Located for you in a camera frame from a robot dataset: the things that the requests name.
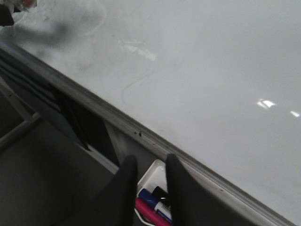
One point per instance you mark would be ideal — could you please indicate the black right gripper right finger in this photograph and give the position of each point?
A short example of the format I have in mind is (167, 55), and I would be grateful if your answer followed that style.
(192, 204)

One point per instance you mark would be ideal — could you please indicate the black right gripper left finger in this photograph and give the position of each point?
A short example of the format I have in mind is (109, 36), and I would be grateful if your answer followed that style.
(114, 205)

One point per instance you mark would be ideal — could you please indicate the pink marker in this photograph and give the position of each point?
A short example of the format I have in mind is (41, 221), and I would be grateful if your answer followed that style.
(150, 214)

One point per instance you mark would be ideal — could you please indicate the blue capped marker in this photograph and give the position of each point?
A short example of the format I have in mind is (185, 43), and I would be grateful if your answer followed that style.
(160, 205)

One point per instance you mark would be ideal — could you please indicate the black capped marker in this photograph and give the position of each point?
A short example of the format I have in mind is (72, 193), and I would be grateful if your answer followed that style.
(161, 196)

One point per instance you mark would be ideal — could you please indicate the white marker tray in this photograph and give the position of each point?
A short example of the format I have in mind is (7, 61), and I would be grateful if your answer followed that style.
(153, 177)

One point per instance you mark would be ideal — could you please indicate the white whiteboard with metal frame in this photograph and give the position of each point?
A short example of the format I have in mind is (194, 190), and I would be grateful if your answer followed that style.
(218, 81)

